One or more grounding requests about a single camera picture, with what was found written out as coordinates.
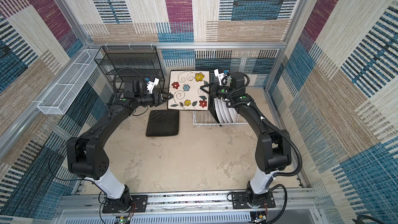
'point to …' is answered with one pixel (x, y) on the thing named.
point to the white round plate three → (233, 113)
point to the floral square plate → (185, 86)
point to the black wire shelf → (130, 62)
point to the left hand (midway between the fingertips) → (170, 97)
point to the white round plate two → (227, 113)
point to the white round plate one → (217, 110)
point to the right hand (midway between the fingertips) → (203, 89)
